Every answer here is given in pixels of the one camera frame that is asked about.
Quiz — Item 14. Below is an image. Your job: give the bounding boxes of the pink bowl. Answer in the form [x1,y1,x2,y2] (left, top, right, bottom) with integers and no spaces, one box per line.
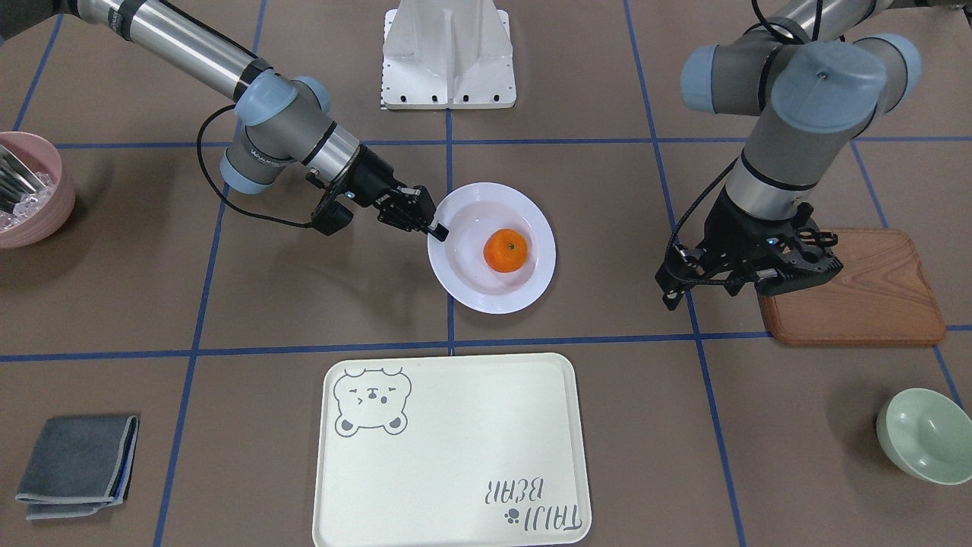
[1,131,76,250]

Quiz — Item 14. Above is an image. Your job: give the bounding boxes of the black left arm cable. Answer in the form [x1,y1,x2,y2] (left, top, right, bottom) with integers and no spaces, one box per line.
[665,156,741,286]

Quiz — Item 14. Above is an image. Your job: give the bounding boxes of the metal scoop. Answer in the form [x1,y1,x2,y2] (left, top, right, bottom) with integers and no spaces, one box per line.
[1,145,41,209]

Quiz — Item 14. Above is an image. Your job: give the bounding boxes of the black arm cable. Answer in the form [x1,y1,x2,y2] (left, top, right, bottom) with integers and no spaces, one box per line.
[197,104,314,229]
[665,156,741,286]

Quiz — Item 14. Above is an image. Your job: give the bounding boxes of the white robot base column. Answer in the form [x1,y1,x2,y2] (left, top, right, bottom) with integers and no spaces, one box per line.
[380,1,517,110]

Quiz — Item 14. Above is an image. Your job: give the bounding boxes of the green ceramic bowl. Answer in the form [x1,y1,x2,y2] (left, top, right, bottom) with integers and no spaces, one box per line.
[875,387,971,485]

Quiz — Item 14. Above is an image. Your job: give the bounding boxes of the cream bear tray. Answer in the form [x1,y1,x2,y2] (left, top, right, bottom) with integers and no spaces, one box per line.
[311,353,592,546]

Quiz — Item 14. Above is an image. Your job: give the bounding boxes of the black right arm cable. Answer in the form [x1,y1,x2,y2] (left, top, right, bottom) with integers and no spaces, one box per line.
[197,104,314,229]

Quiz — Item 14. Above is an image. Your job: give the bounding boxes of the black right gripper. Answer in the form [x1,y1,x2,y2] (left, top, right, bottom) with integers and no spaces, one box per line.
[338,146,450,242]

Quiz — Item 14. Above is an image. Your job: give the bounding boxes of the grey folded cloth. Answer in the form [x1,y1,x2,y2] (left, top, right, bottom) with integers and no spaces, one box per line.
[15,415,141,520]

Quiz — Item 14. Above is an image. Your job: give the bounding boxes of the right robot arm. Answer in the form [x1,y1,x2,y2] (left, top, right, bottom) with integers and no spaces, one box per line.
[53,1,448,241]

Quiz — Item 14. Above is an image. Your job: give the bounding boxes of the orange mandarin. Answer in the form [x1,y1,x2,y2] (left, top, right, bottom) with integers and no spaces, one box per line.
[482,228,529,274]

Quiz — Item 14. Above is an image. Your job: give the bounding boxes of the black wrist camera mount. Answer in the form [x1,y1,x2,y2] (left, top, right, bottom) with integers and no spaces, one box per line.
[305,169,353,236]

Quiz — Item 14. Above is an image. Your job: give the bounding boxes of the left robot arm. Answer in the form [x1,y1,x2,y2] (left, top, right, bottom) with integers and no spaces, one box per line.
[655,1,921,311]

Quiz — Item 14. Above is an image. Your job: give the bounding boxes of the white plate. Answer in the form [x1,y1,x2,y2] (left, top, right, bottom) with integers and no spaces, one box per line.
[428,182,557,315]

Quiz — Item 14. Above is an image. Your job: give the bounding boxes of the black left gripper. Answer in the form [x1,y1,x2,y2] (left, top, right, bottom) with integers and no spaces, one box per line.
[655,189,844,311]

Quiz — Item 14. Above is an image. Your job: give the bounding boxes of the wooden cutting board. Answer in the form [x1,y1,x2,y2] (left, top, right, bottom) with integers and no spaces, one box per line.
[758,229,945,347]

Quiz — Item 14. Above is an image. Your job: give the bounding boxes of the clear plastic ice pieces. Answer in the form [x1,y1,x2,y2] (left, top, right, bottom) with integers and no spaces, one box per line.
[1,171,58,232]

